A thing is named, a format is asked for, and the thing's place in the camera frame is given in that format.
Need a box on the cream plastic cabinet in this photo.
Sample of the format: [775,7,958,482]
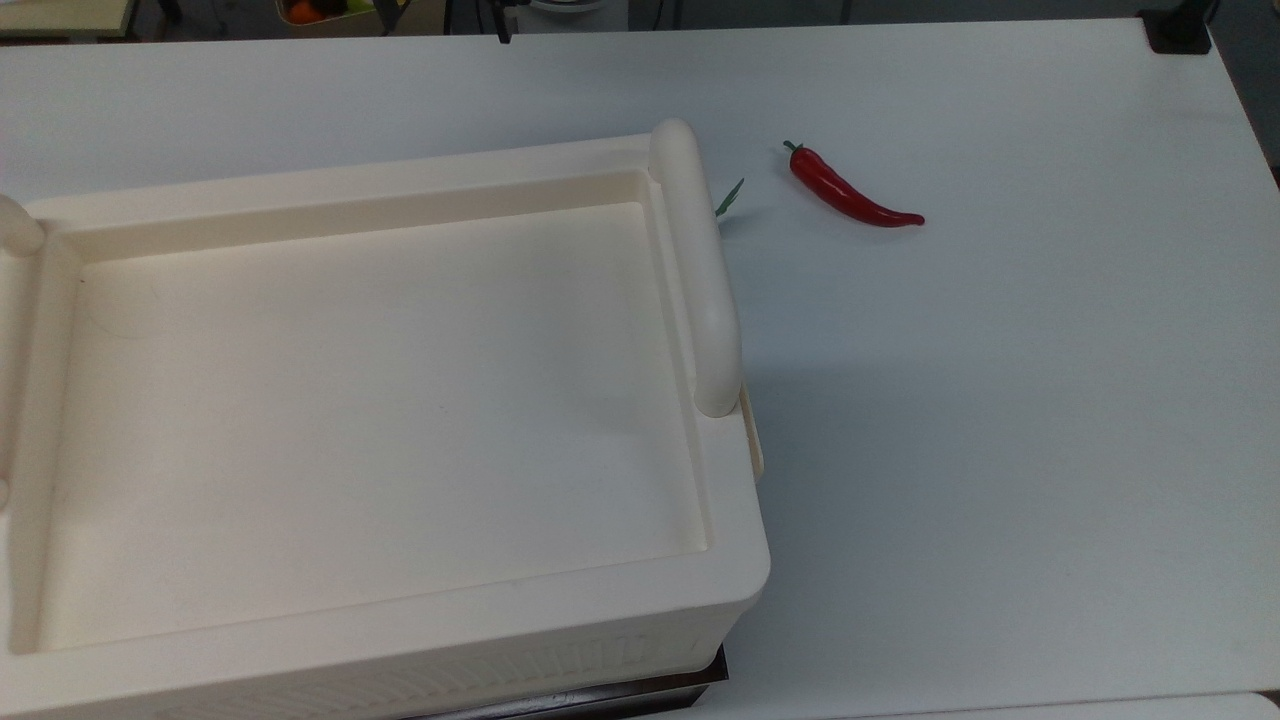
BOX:
[0,118,773,720]

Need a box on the red chili pepper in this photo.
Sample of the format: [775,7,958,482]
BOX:
[782,140,926,229]

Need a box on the dark brown wooden box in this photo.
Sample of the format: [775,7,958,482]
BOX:
[400,645,731,720]

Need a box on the bin of toy fruits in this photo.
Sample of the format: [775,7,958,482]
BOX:
[275,0,401,29]

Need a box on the black clamp block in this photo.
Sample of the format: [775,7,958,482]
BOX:
[1140,5,1216,56]

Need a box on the light wooden side table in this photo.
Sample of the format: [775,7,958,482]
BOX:
[0,0,139,41]

